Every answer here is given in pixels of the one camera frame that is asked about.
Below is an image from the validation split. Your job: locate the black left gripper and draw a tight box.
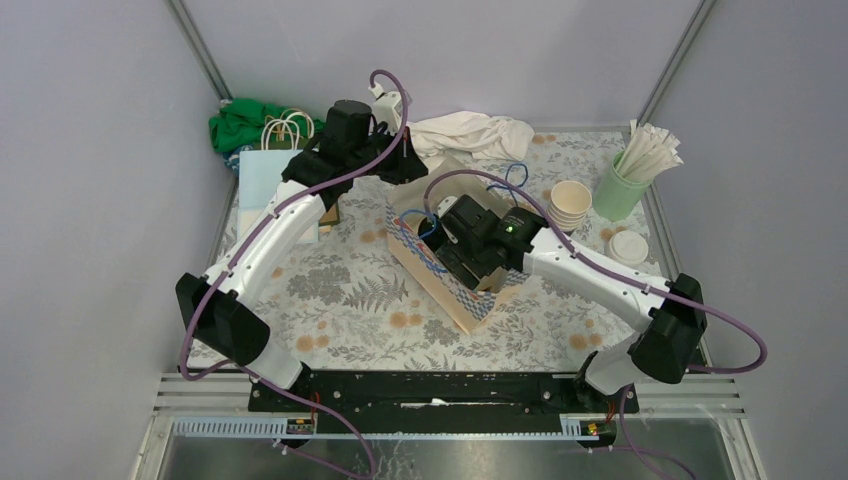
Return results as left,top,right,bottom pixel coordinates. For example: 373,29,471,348
349,122,429,184

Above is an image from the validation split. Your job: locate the blue checkered paper bag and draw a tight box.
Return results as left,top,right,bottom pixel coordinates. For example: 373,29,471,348
386,154,528,333

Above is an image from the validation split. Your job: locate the stack of black paper cups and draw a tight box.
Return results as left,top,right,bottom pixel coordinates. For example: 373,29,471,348
547,180,592,233

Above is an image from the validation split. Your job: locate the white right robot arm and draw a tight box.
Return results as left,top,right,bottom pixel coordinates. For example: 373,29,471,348
432,195,706,412

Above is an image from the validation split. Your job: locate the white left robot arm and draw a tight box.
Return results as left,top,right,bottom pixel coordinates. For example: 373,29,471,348
176,97,427,411

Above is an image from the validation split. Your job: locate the white cloth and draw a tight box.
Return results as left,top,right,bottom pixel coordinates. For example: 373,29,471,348
408,111,535,161

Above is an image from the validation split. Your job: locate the floral tablecloth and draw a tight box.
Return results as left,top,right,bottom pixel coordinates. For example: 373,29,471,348
254,132,671,372

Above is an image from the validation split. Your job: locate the green straw holder cup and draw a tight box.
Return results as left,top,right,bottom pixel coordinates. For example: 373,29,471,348
593,151,652,222

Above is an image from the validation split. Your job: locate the light blue paper bag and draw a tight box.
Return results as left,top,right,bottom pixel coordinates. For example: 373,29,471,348
237,150,301,240

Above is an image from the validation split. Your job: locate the stack of white lids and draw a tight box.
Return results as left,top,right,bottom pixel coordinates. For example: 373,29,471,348
605,230,649,267

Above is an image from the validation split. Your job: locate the green cloth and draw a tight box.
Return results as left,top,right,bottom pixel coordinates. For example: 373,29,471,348
208,98,325,154

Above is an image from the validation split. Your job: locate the bundle of white wrapped straws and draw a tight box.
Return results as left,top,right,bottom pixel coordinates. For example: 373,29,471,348
612,119,684,183

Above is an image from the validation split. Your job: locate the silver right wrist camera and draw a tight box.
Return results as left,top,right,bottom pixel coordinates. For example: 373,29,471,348
436,196,458,218

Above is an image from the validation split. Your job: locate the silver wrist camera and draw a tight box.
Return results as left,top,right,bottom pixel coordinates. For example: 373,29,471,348
436,196,458,218
372,90,404,134

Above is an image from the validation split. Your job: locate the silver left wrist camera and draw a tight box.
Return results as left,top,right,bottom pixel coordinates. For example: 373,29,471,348
372,90,404,134

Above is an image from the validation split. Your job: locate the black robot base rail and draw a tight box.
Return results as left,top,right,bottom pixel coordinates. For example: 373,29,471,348
248,354,641,435

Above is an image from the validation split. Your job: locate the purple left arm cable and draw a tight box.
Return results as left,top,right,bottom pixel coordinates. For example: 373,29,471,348
178,69,412,480

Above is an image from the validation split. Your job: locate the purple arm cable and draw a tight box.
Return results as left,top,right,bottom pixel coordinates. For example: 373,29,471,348
422,169,768,480
178,69,412,480

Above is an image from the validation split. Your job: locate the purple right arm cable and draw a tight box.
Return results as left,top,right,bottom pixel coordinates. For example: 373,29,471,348
422,169,768,480

